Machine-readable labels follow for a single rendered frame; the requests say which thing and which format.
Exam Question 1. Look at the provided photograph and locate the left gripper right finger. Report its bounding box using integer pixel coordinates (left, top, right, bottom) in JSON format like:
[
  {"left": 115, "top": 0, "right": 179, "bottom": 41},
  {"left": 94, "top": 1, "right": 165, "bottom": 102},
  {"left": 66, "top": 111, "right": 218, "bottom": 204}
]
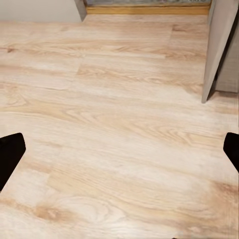
[{"left": 223, "top": 132, "right": 239, "bottom": 173}]

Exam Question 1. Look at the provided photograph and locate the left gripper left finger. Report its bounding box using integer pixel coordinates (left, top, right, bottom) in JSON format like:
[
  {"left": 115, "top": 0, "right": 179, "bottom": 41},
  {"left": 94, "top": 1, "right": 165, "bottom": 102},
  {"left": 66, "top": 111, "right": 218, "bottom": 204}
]
[{"left": 0, "top": 132, "right": 26, "bottom": 192}]

